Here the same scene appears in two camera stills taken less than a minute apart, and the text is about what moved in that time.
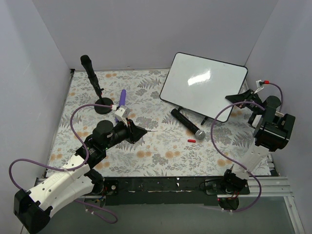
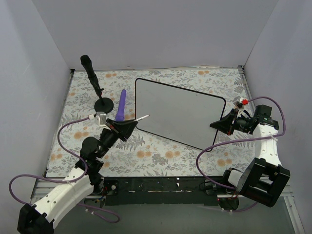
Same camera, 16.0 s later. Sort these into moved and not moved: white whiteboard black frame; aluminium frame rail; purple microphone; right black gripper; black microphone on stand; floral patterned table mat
Moved: white whiteboard black frame; right black gripper
Not moved: purple microphone; floral patterned table mat; aluminium frame rail; black microphone on stand
